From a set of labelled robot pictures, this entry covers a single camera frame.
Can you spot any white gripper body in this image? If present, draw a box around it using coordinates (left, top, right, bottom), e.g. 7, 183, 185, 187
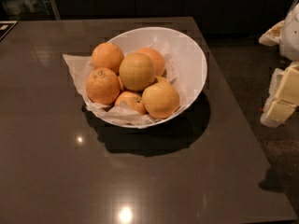
279, 4, 299, 61

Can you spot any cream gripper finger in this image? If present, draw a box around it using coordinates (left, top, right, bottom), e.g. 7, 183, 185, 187
259, 21, 284, 46
261, 62, 299, 128

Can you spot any yellowish orange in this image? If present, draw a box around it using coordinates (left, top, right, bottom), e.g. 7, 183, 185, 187
119, 53, 156, 91
142, 82, 180, 119

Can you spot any white bowl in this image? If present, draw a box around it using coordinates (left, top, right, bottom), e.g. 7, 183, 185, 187
81, 26, 208, 130

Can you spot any orange at back right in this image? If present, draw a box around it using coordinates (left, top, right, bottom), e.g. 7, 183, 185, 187
136, 48, 165, 76

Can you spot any orange hidden under pile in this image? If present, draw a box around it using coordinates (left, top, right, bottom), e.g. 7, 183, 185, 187
155, 76, 169, 83

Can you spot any small orange at front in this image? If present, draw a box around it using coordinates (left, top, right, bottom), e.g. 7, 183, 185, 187
115, 91, 147, 115

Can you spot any orange at back left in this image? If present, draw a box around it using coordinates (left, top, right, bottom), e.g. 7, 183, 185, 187
92, 43, 124, 74

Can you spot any orange at front left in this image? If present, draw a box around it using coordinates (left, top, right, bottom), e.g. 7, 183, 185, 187
86, 67, 121, 105

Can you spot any white crumpled paper liner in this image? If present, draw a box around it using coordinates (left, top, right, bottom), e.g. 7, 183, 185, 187
63, 39, 188, 128

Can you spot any dark cabinet with clutter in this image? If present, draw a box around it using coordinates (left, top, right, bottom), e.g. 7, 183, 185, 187
0, 0, 60, 21

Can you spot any dark framed object at left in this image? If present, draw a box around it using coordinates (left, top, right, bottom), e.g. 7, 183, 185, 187
0, 21, 18, 40

